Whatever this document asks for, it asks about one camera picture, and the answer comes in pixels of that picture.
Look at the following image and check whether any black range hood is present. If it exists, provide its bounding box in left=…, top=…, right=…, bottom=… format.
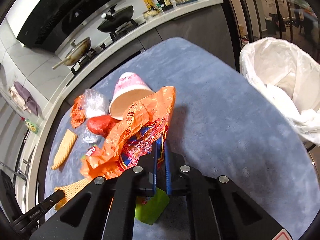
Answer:
left=17, top=0, right=119, bottom=53

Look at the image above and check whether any white kitchen counter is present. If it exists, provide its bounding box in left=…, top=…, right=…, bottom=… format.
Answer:
left=15, top=0, right=223, bottom=210

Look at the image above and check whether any yellow seasoning packet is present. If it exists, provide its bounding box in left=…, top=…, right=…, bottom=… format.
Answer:
left=143, top=0, right=159, bottom=12

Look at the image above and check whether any blue-grey table mat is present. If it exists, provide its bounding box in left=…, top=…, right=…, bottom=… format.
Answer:
left=44, top=36, right=320, bottom=240

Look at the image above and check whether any green snack wrapper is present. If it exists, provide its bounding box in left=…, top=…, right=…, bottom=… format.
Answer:
left=135, top=188, right=170, bottom=225

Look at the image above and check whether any pink paper cup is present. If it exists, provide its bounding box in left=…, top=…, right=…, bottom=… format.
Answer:
left=109, top=72, right=153, bottom=120

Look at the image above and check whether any small garlic dish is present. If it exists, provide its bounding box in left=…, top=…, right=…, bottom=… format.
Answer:
left=142, top=9, right=159, bottom=21

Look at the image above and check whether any large orange plastic bag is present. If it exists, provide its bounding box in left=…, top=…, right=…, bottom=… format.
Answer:
left=80, top=86, right=176, bottom=179

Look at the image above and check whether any small orange snack packet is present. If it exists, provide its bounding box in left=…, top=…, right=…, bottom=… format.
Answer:
left=70, top=94, right=86, bottom=129

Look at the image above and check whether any red snack wrapper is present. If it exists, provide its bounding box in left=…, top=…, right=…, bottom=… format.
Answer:
left=87, top=114, right=119, bottom=138

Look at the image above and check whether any green dish soap bottle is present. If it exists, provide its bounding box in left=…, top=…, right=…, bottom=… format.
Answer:
left=24, top=119, right=39, bottom=134

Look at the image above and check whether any black gas stove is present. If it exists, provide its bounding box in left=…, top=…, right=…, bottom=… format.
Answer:
left=66, top=17, right=146, bottom=86

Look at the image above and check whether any black lidded wok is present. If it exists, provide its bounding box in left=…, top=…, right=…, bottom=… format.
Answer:
left=97, top=4, right=138, bottom=41

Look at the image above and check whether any yellow waffle sponge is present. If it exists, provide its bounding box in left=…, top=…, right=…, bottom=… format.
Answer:
left=51, top=129, right=78, bottom=170
left=54, top=178, right=92, bottom=211

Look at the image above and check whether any purple hanging towel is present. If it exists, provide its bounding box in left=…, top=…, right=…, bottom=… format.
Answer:
left=8, top=81, right=42, bottom=117

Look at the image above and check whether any steel frying pan with lid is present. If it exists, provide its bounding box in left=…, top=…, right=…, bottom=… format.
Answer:
left=52, top=37, right=91, bottom=70

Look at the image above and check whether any clear crumpled plastic wrap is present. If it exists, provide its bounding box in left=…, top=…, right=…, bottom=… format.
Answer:
left=82, top=88, right=110, bottom=144

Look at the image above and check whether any white-lined trash bin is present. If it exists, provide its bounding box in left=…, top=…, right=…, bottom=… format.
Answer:
left=240, top=37, right=319, bottom=145

